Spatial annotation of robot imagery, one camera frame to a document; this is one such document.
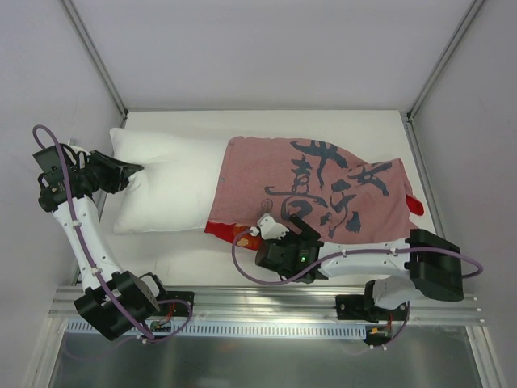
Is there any white pillow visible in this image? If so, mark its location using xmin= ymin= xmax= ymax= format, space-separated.
xmin=110 ymin=128 xmax=228 ymax=234

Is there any pink red patterned pillowcase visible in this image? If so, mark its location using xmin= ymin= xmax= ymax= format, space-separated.
xmin=204 ymin=137 xmax=424 ymax=244

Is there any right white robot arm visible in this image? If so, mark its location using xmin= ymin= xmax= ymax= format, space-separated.
xmin=250 ymin=214 xmax=464 ymax=323

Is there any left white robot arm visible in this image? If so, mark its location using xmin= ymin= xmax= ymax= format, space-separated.
xmin=33 ymin=144 xmax=169 ymax=340

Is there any aluminium mounting rail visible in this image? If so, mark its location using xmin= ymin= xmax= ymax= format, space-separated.
xmin=48 ymin=284 xmax=485 ymax=327

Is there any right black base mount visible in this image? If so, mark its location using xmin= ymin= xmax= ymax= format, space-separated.
xmin=335 ymin=294 xmax=409 ymax=323

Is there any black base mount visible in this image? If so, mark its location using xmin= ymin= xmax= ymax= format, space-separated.
xmin=154 ymin=290 xmax=195 ymax=318
xmin=335 ymin=294 xmax=409 ymax=323

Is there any left aluminium frame post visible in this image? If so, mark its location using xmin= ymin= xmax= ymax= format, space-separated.
xmin=59 ymin=0 xmax=128 ymax=120

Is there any aluminium frame post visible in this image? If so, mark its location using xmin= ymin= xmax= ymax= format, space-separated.
xmin=406 ymin=0 xmax=488 ymax=120
xmin=59 ymin=0 xmax=128 ymax=120

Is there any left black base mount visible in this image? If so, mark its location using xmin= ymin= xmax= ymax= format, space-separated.
xmin=154 ymin=290 xmax=195 ymax=318

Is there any white slotted cable duct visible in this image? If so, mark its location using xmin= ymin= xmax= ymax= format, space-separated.
xmin=64 ymin=321 xmax=368 ymax=340

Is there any right aluminium frame post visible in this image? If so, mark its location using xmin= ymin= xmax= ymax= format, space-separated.
xmin=406 ymin=0 xmax=488 ymax=120

